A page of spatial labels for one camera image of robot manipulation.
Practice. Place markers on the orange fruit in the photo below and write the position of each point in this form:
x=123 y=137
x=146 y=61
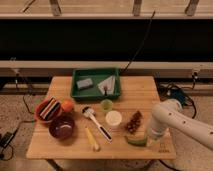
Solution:
x=67 y=105

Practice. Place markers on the striped sponge block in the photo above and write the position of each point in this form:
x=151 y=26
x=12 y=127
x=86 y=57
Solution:
x=49 y=110

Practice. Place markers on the white cup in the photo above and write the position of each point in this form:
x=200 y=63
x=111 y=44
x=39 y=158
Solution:
x=113 y=119

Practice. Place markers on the grey sponge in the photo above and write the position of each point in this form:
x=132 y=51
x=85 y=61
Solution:
x=86 y=83

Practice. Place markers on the brown grape bunch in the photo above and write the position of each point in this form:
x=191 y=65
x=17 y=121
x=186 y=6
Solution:
x=134 y=123

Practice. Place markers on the small green cup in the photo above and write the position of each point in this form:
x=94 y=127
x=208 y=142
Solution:
x=106 y=105

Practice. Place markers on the orange bowl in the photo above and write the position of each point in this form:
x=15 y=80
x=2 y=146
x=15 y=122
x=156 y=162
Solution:
x=40 y=107

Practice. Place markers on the green pepper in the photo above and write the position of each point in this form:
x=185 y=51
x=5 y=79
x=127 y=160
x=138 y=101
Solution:
x=140 y=142

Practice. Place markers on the wooden table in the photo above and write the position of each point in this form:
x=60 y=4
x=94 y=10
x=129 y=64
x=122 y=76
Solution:
x=138 y=93

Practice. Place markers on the purple bowl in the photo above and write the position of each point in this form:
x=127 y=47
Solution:
x=62 y=127

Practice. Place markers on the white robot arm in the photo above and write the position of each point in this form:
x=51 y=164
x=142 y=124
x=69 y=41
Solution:
x=168 y=114

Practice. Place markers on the yellow banana toy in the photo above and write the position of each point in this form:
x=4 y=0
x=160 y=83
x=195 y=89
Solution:
x=94 y=145

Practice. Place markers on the white handled brush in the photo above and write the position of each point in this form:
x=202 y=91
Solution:
x=88 y=112

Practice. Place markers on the green plastic tray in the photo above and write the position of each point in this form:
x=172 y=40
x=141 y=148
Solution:
x=97 y=75

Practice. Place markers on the white folded cloth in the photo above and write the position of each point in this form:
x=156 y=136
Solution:
x=107 y=86

